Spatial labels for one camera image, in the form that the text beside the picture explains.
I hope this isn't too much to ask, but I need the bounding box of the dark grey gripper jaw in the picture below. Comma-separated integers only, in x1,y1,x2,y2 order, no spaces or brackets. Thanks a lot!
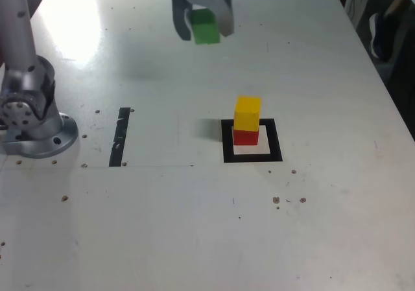
171,0,193,41

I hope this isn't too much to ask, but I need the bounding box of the red cube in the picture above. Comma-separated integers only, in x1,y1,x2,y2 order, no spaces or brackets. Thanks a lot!
232,127,260,146

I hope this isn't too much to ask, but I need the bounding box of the yellow cube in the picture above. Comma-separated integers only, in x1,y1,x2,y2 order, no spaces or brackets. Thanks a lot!
233,95,262,132

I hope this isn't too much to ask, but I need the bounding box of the green cube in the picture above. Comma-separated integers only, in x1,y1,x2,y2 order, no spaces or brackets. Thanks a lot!
189,8,221,45

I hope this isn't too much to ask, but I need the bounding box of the black tape strip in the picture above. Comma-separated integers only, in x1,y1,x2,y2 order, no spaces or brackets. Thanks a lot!
108,107,131,167

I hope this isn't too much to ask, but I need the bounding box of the person's foot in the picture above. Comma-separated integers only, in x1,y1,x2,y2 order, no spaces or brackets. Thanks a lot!
369,11,395,62

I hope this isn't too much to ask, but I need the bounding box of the black tape square outline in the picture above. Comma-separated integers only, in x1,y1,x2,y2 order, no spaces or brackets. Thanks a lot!
220,118,283,163

